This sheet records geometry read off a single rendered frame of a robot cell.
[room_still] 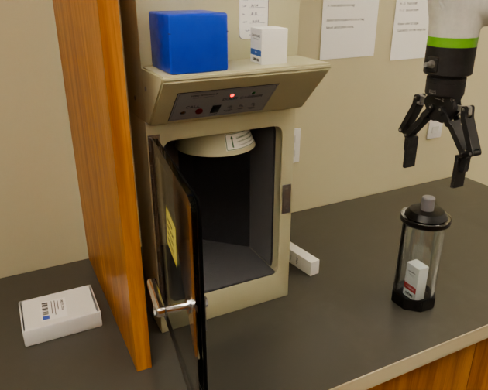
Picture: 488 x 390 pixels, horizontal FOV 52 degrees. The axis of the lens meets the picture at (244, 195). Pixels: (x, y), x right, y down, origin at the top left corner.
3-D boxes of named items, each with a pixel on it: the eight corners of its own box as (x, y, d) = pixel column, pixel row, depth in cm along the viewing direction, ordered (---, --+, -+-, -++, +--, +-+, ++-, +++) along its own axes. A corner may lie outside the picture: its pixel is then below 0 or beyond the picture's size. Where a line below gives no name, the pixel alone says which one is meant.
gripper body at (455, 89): (417, 73, 101) (410, 118, 105) (450, 80, 94) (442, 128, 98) (444, 70, 104) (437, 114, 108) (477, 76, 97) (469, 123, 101)
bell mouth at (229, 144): (163, 138, 113) (162, 115, 111) (234, 129, 121) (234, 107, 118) (192, 162, 99) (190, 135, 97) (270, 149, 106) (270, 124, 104)
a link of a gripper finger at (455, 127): (449, 107, 102) (455, 103, 101) (472, 155, 100) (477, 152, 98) (435, 108, 101) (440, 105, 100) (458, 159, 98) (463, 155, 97)
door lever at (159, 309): (178, 283, 83) (176, 269, 81) (191, 316, 74) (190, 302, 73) (145, 289, 81) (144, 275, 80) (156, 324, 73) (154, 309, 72)
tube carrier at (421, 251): (379, 289, 122) (390, 210, 114) (413, 278, 127) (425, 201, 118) (412, 313, 113) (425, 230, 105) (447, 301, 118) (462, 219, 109)
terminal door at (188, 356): (168, 317, 106) (155, 135, 90) (205, 429, 79) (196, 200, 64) (164, 318, 106) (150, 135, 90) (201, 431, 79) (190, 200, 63)
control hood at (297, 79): (143, 123, 90) (139, 66, 86) (296, 104, 104) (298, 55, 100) (164, 139, 81) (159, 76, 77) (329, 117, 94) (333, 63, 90)
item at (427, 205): (394, 220, 114) (398, 193, 111) (424, 212, 118) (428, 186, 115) (424, 237, 107) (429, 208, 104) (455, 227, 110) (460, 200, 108)
